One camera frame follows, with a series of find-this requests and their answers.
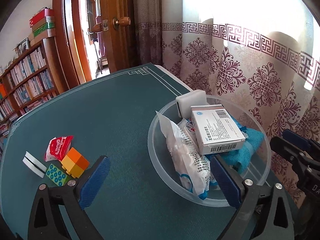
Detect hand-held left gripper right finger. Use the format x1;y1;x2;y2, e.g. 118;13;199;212
210;155;295;240

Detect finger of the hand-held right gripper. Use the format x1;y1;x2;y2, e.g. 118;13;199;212
269;136;320;173
282;129;320;155

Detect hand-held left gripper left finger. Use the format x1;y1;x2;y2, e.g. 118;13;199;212
27;155;111;240

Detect orange yellow toy block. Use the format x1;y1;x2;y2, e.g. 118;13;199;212
61;147;90;179

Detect teal towel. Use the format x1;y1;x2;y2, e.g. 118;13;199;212
221;116;265;175

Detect green toy block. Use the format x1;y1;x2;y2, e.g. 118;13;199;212
44;163;72;187

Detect red glue packet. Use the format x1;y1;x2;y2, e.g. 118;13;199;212
44;135;74;162

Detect white medicine box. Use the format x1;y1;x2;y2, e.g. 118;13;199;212
190;104;246;155

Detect clear plastic bowl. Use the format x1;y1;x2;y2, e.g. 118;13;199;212
147;94;272;207

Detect patterned purple white curtain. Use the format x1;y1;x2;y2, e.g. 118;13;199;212
132;0;320;205

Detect rows of books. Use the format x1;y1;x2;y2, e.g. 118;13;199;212
0;47;57;135

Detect wooden bookshelf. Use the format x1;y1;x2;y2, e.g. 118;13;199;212
0;39;66;140

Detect tan cardboard box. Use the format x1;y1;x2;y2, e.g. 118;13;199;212
27;31;56;46

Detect green gift box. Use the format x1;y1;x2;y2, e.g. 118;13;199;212
32;22;56;37

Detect brass door knob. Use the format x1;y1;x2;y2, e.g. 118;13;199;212
94;16;131;33

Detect red gift box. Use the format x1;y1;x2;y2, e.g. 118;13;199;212
29;8;54;28

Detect wooden door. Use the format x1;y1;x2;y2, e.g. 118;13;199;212
99;0;138;73

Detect film strip picture frame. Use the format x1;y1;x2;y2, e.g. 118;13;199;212
16;38;30;53

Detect wooden door frame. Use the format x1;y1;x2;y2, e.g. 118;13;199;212
52;0;93;92

